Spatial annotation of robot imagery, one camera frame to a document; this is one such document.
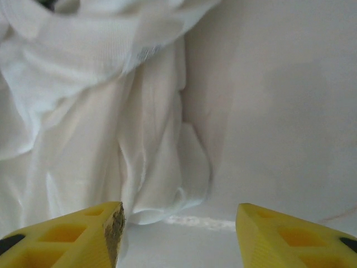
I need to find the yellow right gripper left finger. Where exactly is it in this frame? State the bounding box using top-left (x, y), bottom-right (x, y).
top-left (0, 200), bottom-right (128, 268)

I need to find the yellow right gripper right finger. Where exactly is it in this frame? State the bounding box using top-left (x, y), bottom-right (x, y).
top-left (235, 203), bottom-right (357, 268)

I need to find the white t-shirt with black print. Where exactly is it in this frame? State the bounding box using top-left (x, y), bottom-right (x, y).
top-left (0, 0), bottom-right (221, 227)

